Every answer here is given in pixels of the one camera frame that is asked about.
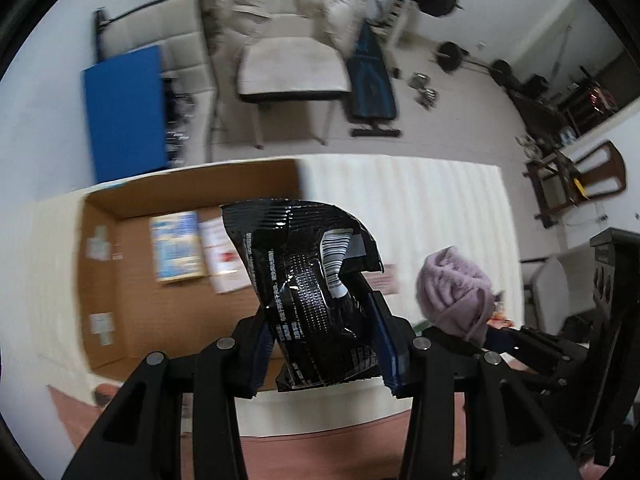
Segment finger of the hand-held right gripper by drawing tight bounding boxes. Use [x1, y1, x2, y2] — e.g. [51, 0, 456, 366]
[422, 325, 572, 395]

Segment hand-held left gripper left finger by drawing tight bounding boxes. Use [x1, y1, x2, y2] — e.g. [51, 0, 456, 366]
[60, 316, 275, 480]

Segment pink fluffy towel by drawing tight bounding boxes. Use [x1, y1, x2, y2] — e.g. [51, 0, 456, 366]
[417, 245, 497, 349]

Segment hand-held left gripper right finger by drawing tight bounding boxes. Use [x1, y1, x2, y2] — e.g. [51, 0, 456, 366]
[356, 272, 583, 480]

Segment beige cushioned chair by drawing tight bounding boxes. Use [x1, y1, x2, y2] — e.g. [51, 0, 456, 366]
[200, 0, 352, 150]

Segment pink blanket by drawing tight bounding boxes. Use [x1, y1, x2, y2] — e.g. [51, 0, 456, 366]
[47, 384, 586, 480]

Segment white red packet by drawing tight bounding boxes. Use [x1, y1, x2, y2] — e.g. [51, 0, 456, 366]
[198, 217, 252, 294]

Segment silver dumbbells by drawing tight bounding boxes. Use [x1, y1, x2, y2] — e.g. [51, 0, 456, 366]
[409, 72, 442, 109]

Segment white quilted sofa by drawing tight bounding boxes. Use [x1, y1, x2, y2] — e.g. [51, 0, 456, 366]
[93, 0, 217, 107]

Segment grey chair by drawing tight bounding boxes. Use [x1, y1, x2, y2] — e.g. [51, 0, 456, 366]
[521, 254, 572, 332]

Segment brown wooden chair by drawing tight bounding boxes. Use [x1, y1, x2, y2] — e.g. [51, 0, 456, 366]
[521, 140, 627, 229]

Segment brown cardboard box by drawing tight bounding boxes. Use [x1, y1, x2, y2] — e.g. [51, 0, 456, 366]
[74, 158, 312, 382]

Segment blue yellow snack packet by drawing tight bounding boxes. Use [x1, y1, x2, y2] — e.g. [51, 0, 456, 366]
[149, 211, 209, 284]

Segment blue board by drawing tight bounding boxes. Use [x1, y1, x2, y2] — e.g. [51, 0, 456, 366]
[81, 44, 169, 182]

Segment black foil snack packet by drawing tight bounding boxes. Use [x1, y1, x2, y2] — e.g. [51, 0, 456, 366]
[221, 199, 385, 392]

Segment blue black weight bench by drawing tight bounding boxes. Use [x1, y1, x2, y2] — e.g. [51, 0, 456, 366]
[346, 21, 404, 139]

